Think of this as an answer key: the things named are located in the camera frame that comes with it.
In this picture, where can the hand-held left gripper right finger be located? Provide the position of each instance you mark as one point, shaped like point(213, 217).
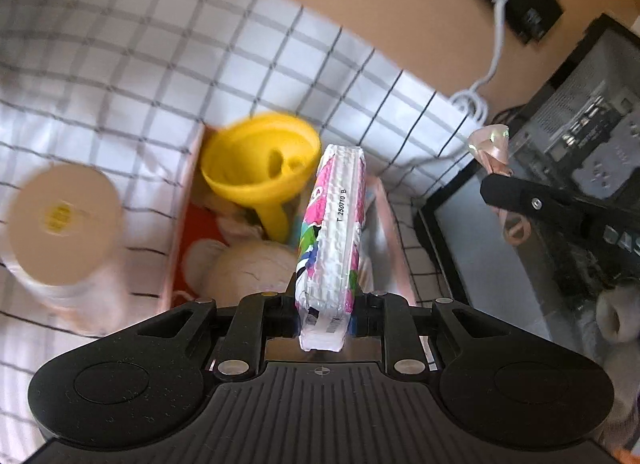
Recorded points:
point(367, 316)

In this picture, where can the yellow plastic funnel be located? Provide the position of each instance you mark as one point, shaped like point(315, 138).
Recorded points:
point(250, 168)

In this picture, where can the pink white tissue packet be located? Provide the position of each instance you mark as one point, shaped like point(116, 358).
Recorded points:
point(332, 244)

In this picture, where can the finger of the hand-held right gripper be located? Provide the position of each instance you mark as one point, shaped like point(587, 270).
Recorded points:
point(537, 204)

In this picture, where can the cream tape roll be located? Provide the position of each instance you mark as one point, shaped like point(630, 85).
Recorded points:
point(65, 224)

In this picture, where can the white grid tablecloth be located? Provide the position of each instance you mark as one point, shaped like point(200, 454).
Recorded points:
point(150, 68)

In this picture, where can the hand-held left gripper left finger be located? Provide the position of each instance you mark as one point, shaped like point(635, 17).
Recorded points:
point(280, 316)

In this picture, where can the black computer case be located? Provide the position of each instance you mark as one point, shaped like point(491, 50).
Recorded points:
point(575, 108)

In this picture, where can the pink box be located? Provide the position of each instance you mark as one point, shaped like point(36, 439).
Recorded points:
point(395, 244)

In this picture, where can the red packet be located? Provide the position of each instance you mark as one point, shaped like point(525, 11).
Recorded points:
point(197, 226)

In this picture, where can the pink ribbon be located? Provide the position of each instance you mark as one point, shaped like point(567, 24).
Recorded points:
point(492, 143)

